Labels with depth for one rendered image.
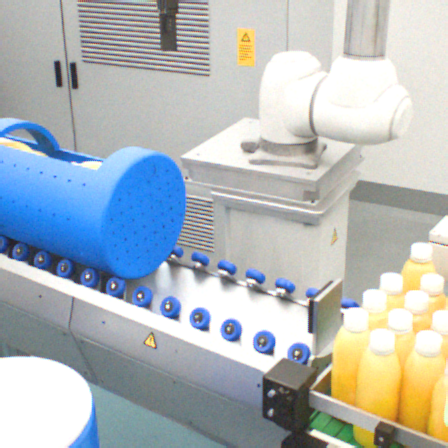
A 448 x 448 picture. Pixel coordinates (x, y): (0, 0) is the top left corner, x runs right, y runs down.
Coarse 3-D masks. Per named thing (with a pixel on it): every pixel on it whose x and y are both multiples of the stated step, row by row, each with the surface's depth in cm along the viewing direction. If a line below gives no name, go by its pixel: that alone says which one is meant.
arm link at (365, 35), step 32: (352, 0) 172; (384, 0) 170; (352, 32) 174; (384, 32) 174; (352, 64) 174; (384, 64) 175; (320, 96) 182; (352, 96) 175; (384, 96) 174; (320, 128) 184; (352, 128) 178; (384, 128) 175
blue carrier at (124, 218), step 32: (0, 128) 176; (32, 128) 183; (0, 160) 168; (32, 160) 164; (64, 160) 192; (96, 160) 185; (128, 160) 155; (160, 160) 161; (0, 192) 167; (32, 192) 161; (64, 192) 156; (96, 192) 152; (128, 192) 155; (160, 192) 164; (0, 224) 172; (32, 224) 163; (64, 224) 157; (96, 224) 151; (128, 224) 157; (160, 224) 167; (64, 256) 167; (96, 256) 156; (128, 256) 160; (160, 256) 169
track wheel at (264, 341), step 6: (264, 330) 141; (258, 336) 141; (264, 336) 141; (270, 336) 140; (258, 342) 141; (264, 342) 140; (270, 342) 140; (258, 348) 140; (264, 348) 140; (270, 348) 140
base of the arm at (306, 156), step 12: (240, 144) 202; (252, 144) 201; (264, 144) 196; (276, 144) 193; (300, 144) 192; (312, 144) 194; (324, 144) 204; (252, 156) 196; (264, 156) 195; (276, 156) 194; (288, 156) 193; (300, 156) 193; (312, 156) 194; (312, 168) 191
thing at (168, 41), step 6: (162, 18) 142; (174, 18) 142; (162, 24) 142; (174, 24) 143; (162, 30) 143; (174, 30) 143; (162, 36) 143; (168, 36) 143; (174, 36) 144; (162, 42) 144; (168, 42) 144; (174, 42) 144; (162, 48) 144; (168, 48) 144; (174, 48) 145
